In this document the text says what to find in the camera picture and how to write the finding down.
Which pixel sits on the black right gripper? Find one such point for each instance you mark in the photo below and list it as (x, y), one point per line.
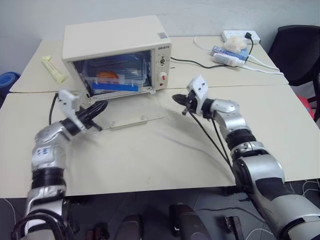
(191, 102)

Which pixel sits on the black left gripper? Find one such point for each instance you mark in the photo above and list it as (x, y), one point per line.
(86, 120)

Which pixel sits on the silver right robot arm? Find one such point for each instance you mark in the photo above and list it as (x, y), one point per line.
(257, 172)

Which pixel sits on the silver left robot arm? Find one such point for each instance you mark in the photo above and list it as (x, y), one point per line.
(46, 152)

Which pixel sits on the glass toaster oven door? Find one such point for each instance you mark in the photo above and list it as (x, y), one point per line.
(132, 113)

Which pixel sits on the orange food piece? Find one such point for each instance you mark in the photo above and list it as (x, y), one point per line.
(107, 75)

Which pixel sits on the cream toaster oven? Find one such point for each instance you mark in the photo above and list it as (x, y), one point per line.
(110, 35)

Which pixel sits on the pale yellow wrapped packet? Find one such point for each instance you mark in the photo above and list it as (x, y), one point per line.
(53, 70)

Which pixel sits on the crumpled beige tissue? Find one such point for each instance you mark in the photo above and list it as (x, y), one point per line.
(235, 43)

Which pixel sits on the white power strip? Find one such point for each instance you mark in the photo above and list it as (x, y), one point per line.
(235, 34)

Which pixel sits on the blue rounded object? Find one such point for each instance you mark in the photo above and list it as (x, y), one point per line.
(8, 83)

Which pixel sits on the dark rounded shape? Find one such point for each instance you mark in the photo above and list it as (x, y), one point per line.
(132, 227)
(187, 222)

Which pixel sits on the black office chair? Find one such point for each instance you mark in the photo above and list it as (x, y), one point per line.
(296, 52)

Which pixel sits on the red object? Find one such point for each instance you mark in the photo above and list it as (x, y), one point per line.
(305, 105)

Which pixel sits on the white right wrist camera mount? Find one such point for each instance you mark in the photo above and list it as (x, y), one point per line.
(200, 88)

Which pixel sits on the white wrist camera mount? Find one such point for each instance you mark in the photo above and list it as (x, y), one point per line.
(200, 88)
(68, 100)

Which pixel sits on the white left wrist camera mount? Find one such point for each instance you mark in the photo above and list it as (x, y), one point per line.
(68, 100)

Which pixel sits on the dark brown bracket shape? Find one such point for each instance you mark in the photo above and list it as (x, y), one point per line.
(233, 228)

